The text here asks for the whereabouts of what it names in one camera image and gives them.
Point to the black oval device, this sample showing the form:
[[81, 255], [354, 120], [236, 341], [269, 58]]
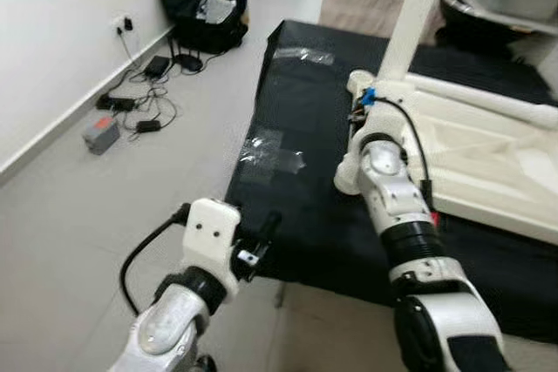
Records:
[[187, 64]]

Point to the black power adapter brick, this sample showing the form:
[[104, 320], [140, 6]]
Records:
[[158, 66]]

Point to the white plastic table leg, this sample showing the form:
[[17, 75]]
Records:
[[414, 15], [488, 102]]

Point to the large black wok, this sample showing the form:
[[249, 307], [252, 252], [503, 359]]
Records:
[[479, 28]]

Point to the white wall socket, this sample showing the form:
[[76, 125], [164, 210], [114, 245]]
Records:
[[120, 23]]

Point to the black tablecloth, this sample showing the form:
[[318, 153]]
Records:
[[305, 215]]

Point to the black power strip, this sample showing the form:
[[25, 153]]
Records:
[[115, 102]]

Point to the white plastic packet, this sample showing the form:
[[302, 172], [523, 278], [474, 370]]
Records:
[[220, 10]]

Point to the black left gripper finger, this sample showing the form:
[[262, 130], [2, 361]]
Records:
[[267, 234]]

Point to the black robot foot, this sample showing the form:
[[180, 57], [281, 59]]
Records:
[[206, 364]]

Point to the beige cloth covered stand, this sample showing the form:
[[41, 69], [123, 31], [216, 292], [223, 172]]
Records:
[[357, 6]]

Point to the small black power adapter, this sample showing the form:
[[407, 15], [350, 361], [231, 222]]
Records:
[[148, 125]]

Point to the white plastic table top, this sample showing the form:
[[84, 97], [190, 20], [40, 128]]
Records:
[[488, 163]]

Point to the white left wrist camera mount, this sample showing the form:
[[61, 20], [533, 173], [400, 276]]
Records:
[[212, 237]]

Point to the grey box with red label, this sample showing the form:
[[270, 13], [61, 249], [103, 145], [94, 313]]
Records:
[[102, 135]]

